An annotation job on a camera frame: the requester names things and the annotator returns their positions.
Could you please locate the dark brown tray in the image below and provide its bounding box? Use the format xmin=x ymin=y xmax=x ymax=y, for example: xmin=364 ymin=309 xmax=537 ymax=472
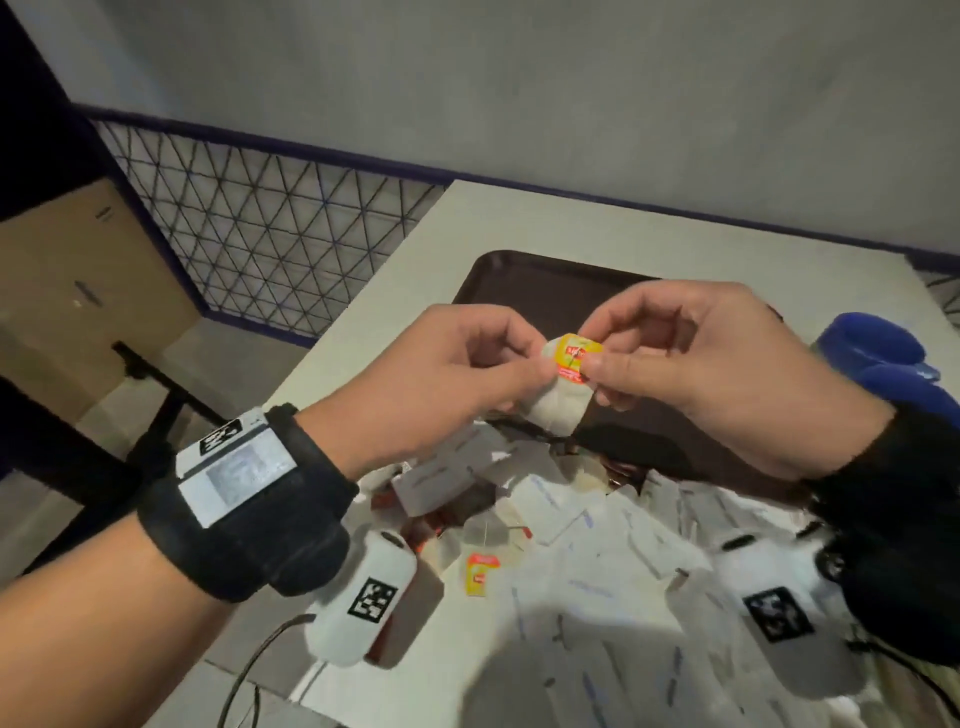
xmin=452 ymin=249 xmax=819 ymax=504

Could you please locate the pile of white sugar packets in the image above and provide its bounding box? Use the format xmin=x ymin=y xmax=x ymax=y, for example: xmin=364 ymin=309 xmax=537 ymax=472
xmin=389 ymin=423 xmax=960 ymax=728

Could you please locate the pile of tea bags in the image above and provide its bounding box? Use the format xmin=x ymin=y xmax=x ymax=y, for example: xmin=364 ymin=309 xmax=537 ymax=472
xmin=419 ymin=502 xmax=534 ymax=600

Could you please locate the black left wrist band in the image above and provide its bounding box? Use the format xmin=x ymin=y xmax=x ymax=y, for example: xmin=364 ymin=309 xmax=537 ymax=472
xmin=137 ymin=403 xmax=360 ymax=604

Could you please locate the person's left forearm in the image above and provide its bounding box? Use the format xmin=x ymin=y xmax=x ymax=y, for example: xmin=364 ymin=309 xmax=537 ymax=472
xmin=0 ymin=513 xmax=234 ymax=728

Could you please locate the black cable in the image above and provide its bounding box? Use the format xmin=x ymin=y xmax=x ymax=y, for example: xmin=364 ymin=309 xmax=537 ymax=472
xmin=215 ymin=613 xmax=320 ymax=728

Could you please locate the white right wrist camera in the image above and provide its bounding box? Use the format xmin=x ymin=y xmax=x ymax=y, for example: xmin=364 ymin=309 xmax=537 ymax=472
xmin=667 ymin=538 xmax=868 ymax=700

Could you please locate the blue and white mug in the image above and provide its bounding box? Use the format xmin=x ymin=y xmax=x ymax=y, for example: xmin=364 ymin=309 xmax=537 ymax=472
xmin=854 ymin=363 xmax=960 ymax=430
xmin=815 ymin=312 xmax=929 ymax=370

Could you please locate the black side table frame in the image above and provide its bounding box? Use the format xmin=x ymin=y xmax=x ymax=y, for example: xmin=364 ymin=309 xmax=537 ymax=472
xmin=0 ymin=341 xmax=226 ymax=571

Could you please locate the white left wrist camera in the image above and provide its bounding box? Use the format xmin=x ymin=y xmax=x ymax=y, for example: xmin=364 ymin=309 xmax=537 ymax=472
xmin=303 ymin=528 xmax=418 ymax=669

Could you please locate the light wooden cabinet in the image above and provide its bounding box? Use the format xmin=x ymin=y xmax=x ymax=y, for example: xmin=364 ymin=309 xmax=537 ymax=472
xmin=0 ymin=177 xmax=202 ymax=421

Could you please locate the person's left hand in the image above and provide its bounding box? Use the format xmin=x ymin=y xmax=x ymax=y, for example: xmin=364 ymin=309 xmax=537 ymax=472
xmin=296 ymin=302 xmax=562 ymax=483

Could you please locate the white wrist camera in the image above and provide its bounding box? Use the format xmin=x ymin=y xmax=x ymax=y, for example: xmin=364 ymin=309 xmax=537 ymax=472
xmin=303 ymin=528 xmax=418 ymax=669
xmin=667 ymin=538 xmax=868 ymax=700

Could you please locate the person's right hand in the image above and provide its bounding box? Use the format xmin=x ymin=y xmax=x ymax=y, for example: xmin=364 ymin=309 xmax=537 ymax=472
xmin=577 ymin=281 xmax=898 ymax=481

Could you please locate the white tea bag yellow tag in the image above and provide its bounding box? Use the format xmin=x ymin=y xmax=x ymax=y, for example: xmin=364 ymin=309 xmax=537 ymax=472
xmin=521 ymin=332 xmax=605 ymax=438

